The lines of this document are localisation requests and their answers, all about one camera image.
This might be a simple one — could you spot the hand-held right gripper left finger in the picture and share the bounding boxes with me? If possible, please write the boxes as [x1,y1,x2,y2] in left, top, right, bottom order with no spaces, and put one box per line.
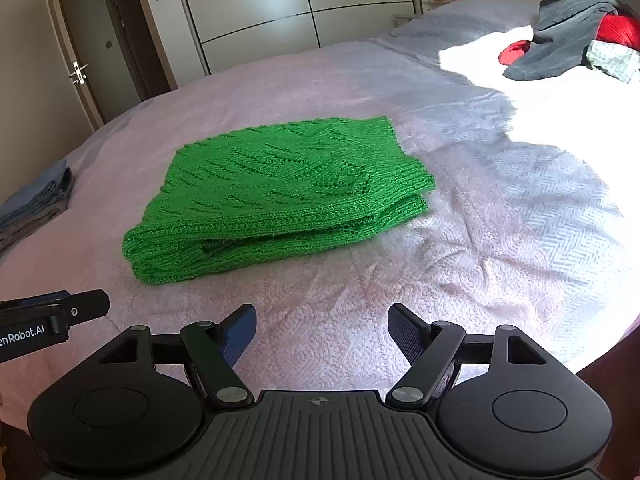
[100,304,257,407]

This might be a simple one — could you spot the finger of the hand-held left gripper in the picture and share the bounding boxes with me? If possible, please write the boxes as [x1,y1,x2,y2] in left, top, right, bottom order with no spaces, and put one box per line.
[0,289,111,327]

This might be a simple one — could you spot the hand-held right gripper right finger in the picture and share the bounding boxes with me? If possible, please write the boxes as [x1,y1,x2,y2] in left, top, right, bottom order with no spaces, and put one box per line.
[386,304,548,406]

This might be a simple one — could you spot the green knit vest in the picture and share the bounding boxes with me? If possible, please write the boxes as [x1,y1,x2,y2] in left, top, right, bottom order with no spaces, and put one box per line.
[122,116,436,287]

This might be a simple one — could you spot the folded grey garment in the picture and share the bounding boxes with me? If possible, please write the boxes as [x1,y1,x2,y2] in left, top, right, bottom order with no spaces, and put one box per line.
[0,200,69,253]

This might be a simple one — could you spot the folded blue garment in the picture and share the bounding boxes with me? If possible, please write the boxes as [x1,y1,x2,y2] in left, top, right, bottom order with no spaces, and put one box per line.
[0,159,73,231]

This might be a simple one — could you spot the bed with pale cover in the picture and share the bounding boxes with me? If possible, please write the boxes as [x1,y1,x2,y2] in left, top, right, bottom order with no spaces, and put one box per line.
[0,0,640,480]

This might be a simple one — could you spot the wooden door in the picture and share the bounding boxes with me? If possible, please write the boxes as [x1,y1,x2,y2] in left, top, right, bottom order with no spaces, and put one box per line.
[42,0,178,133]

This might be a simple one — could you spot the grey trousers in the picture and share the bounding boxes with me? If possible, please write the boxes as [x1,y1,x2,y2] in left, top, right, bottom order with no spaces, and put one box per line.
[502,0,621,81]

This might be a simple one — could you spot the cream wardrobe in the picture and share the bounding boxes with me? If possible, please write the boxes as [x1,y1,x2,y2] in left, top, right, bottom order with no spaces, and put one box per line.
[172,0,422,76]

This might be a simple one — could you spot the grey checked shirt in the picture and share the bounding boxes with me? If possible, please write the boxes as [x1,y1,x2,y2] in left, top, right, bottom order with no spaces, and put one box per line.
[585,40,640,83]

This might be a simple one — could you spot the red knit sweater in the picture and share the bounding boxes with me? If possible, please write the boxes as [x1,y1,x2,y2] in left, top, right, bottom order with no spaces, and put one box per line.
[498,15,640,66]

